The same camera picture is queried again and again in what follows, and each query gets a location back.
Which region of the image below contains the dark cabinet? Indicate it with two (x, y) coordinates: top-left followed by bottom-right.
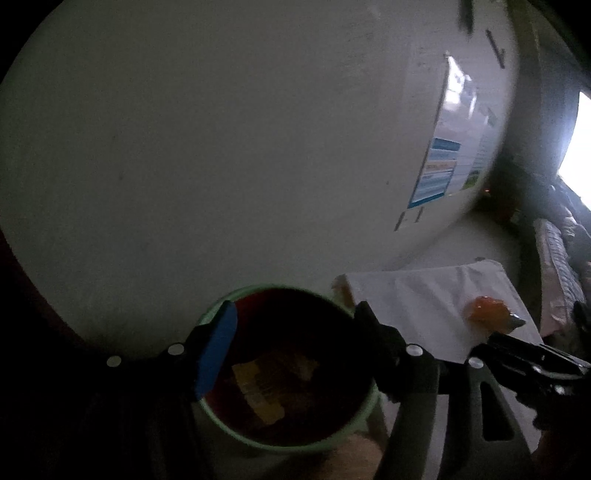
(480, 152), (555, 227)

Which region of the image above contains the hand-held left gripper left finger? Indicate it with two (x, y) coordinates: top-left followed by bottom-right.
(69, 299), (239, 480)

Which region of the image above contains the white table cloth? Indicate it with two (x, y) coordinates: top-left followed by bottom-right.
(332, 259), (546, 462)

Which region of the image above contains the large blue wall poster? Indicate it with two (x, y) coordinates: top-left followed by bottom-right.
(406, 53), (476, 210)

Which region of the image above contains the black hanging wall item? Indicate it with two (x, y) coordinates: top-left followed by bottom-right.
(458, 0), (475, 34)

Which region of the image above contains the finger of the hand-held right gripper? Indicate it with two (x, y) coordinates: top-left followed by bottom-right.
(488, 331), (591, 370)
(482, 346), (580, 391)

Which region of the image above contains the red bin with green rim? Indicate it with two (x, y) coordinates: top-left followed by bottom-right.
(196, 284), (382, 455)

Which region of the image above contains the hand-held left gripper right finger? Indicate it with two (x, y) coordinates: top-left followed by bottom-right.
(353, 301), (539, 480)

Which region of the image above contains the bed with plaid sheet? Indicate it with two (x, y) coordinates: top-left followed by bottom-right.
(531, 185), (591, 342)

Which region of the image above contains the pale yellow carton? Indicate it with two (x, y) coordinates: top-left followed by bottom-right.
(231, 362), (284, 423)

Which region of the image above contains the bright window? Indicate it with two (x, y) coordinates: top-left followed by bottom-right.
(556, 90), (591, 204)

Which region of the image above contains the black wall rail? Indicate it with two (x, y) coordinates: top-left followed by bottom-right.
(485, 28), (507, 70)

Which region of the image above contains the orange teal wrapper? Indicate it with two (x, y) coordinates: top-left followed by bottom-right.
(463, 295), (527, 333)

